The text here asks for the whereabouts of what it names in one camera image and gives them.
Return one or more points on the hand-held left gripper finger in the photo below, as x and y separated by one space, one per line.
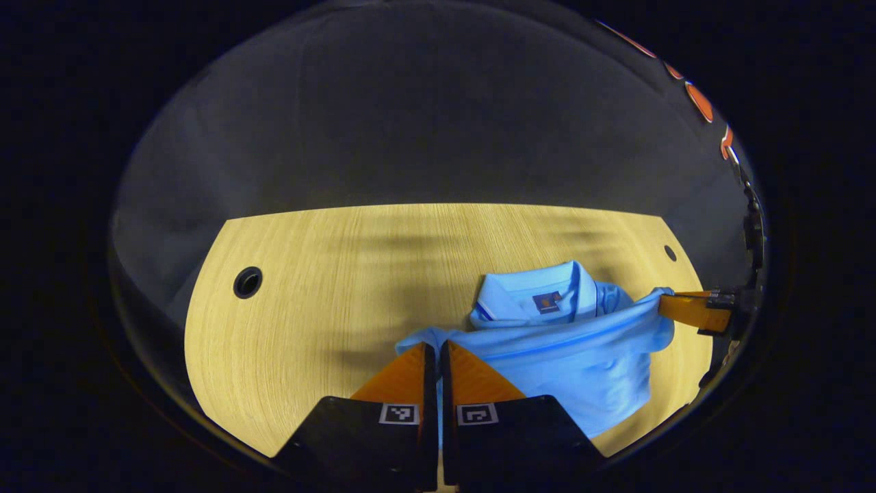
446 390
430 390

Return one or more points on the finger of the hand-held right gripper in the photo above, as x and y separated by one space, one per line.
691 311

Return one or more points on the light blue T-shirt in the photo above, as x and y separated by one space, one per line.
582 370

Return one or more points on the round black table grommet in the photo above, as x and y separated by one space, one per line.
670 253
247 282

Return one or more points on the black backdrop cloth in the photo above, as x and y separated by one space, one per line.
410 103

